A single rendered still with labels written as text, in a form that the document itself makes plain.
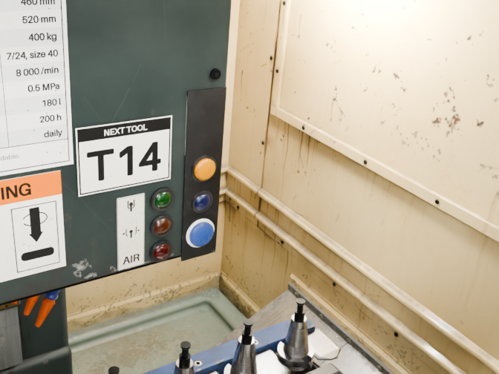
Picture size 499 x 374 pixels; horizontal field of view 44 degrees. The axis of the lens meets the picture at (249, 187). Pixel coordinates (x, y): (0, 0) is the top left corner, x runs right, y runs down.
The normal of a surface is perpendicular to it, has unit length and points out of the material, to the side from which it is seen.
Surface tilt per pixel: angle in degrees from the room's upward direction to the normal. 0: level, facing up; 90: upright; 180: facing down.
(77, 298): 90
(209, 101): 90
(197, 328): 0
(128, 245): 90
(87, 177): 90
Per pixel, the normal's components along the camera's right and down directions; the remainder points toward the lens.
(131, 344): 0.08, -0.89
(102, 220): 0.55, 0.41
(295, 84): -0.83, 0.18
